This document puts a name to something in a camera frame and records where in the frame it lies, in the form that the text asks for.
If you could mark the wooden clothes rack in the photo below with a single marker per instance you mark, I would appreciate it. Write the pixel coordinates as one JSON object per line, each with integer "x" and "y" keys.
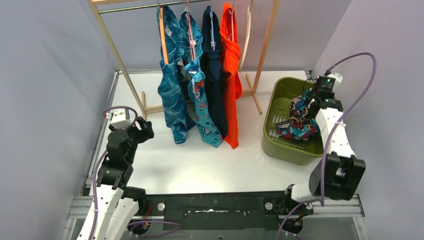
{"x": 140, "y": 98}

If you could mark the aluminium frame rail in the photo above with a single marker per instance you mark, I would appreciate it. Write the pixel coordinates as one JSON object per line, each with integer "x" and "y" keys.
{"x": 84, "y": 214}

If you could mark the light blue shark shorts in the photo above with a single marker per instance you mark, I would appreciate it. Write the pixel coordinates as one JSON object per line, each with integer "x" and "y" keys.
{"x": 195, "y": 77}

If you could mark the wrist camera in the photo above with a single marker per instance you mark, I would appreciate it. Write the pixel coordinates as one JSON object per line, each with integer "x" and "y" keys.
{"x": 328, "y": 83}
{"x": 119, "y": 118}

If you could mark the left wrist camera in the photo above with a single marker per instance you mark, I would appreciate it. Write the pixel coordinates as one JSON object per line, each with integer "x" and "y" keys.
{"x": 119, "y": 118}

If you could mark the orange shorts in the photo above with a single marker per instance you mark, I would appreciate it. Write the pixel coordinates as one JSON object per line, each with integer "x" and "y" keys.
{"x": 232, "y": 86}

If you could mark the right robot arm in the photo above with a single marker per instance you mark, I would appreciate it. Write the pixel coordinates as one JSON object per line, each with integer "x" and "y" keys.
{"x": 340, "y": 171}

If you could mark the light blue hanger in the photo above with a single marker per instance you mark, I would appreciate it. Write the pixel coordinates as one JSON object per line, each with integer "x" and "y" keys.
{"x": 212, "y": 34}

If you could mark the pink wire hanger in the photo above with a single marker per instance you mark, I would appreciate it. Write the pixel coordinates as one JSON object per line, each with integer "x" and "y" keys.
{"x": 231, "y": 11}

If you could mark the green plastic basket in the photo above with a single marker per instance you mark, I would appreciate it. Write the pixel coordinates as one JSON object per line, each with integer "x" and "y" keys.
{"x": 299, "y": 153}

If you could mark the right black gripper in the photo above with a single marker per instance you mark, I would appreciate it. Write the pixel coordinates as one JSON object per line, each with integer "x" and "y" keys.
{"x": 312, "y": 91}

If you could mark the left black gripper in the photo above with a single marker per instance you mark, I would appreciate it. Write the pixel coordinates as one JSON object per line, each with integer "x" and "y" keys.
{"x": 139, "y": 129}

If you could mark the teal shark print shorts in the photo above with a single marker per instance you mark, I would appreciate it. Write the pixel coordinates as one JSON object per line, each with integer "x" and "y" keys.
{"x": 170, "y": 89}

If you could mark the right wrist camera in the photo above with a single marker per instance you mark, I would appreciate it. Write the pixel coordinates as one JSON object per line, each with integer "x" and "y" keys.
{"x": 328, "y": 83}

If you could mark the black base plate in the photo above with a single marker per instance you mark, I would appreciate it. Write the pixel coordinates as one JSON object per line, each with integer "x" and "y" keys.
{"x": 217, "y": 211}

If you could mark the navy blue shorts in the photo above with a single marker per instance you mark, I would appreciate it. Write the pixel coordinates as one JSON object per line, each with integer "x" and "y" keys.
{"x": 212, "y": 67}

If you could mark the orange wooden hanger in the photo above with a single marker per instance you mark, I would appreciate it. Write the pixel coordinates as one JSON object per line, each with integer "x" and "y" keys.
{"x": 162, "y": 36}

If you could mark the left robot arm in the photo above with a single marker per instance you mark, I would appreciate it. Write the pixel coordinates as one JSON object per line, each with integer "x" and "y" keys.
{"x": 114, "y": 202}

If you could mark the comic print shorts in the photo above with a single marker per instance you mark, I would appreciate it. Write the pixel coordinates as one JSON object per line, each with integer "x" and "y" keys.
{"x": 297, "y": 127}

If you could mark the light wooden hanger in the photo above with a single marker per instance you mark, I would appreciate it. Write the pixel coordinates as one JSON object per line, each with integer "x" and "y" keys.
{"x": 247, "y": 34}

